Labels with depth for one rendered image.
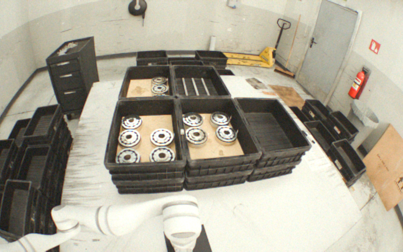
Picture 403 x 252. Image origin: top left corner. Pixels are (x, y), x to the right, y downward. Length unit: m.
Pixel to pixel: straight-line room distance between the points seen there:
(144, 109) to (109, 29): 3.18
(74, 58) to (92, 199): 1.50
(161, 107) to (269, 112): 0.65
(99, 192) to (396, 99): 3.47
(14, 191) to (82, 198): 0.80
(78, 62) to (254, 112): 1.72
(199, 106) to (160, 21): 3.10
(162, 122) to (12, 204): 1.27
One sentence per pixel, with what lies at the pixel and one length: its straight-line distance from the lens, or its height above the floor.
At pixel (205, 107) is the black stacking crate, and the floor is 0.87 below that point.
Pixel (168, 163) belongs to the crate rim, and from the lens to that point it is 0.64.
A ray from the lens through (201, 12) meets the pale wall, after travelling 4.01.
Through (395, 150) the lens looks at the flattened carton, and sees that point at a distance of 3.10.
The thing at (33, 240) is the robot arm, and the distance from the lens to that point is 0.62.
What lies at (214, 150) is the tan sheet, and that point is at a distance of 0.83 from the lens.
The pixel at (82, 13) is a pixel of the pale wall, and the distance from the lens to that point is 4.09.
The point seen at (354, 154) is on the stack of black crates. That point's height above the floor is 0.57.
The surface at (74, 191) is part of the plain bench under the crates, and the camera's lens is 0.95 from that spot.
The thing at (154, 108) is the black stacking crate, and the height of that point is 0.88.
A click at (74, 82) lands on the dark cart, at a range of 2.20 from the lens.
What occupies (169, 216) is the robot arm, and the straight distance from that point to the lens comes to 0.44.
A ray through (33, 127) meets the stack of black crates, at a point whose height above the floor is 0.52.
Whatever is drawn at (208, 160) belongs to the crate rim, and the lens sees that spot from 0.66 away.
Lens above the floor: 1.45
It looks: 42 degrees down
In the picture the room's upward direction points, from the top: 10 degrees clockwise
